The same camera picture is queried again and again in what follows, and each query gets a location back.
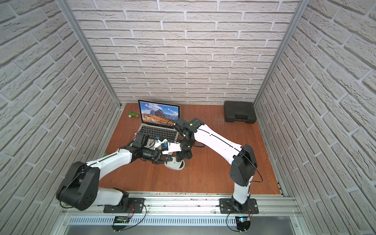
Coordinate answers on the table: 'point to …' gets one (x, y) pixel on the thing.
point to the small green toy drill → (132, 114)
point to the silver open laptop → (158, 120)
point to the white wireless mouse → (175, 165)
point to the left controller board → (120, 222)
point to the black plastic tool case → (237, 111)
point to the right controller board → (243, 223)
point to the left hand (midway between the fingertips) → (171, 159)
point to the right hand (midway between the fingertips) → (181, 156)
